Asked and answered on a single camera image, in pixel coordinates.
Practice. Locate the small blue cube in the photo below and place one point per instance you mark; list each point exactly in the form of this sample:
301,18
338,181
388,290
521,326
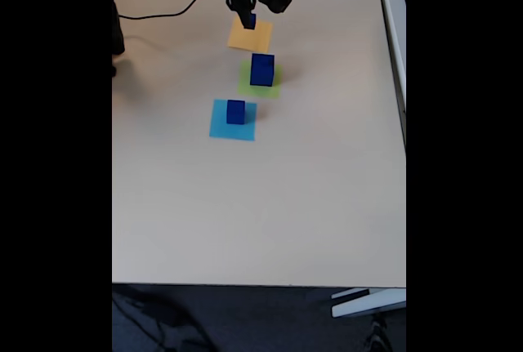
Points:
253,22

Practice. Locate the large blue cube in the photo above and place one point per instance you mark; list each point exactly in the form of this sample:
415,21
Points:
261,72

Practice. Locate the medium blue cube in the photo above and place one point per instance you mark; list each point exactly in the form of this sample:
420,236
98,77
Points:
235,113

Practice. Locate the orange paper square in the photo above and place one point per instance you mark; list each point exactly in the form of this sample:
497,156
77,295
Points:
249,41

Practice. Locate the green paper square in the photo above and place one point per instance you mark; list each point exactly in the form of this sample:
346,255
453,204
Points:
269,91

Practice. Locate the light blue paper square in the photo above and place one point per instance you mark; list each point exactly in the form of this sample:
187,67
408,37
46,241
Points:
220,131

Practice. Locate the white neighbouring table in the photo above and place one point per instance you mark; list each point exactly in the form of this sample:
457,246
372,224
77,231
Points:
394,33

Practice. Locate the white table leg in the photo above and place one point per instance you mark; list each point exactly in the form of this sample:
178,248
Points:
367,303

